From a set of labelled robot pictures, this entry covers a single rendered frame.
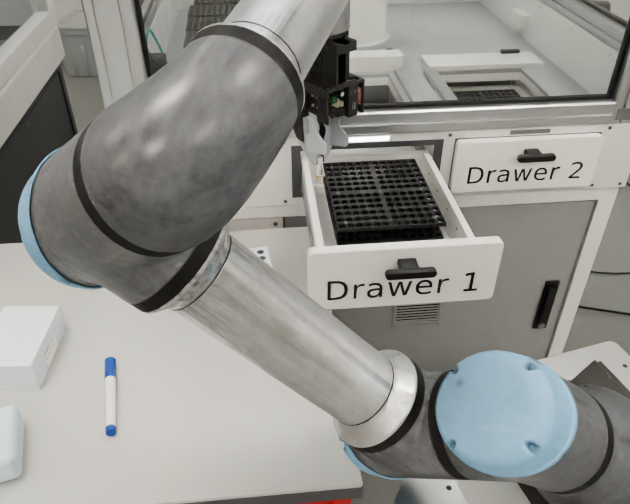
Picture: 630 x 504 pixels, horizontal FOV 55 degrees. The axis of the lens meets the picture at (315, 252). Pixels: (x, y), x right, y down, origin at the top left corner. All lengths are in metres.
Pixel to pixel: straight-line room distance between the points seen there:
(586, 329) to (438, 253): 1.42
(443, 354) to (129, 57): 1.01
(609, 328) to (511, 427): 1.73
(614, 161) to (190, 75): 1.08
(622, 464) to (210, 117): 0.54
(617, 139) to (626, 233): 1.52
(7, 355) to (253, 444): 0.38
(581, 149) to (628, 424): 0.68
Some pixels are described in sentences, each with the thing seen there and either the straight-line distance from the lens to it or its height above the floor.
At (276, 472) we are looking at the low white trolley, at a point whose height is 0.76.
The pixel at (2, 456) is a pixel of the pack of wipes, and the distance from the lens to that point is 0.87.
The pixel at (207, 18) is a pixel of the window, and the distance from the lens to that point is 1.08.
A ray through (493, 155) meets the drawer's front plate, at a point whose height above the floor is 0.90.
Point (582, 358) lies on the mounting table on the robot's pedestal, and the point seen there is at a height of 0.76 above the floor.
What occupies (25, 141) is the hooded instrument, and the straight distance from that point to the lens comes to 1.80.
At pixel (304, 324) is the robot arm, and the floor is 1.05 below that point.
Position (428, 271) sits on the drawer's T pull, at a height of 0.91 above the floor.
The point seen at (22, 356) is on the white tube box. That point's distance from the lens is 0.96.
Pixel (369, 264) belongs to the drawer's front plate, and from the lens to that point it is 0.88.
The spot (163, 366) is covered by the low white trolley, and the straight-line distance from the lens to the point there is 0.96.
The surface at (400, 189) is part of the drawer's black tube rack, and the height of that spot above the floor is 0.90.
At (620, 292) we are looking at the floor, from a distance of 2.49.
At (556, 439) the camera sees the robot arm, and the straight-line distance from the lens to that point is 0.61.
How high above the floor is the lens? 1.44
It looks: 37 degrees down
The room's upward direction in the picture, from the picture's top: straight up
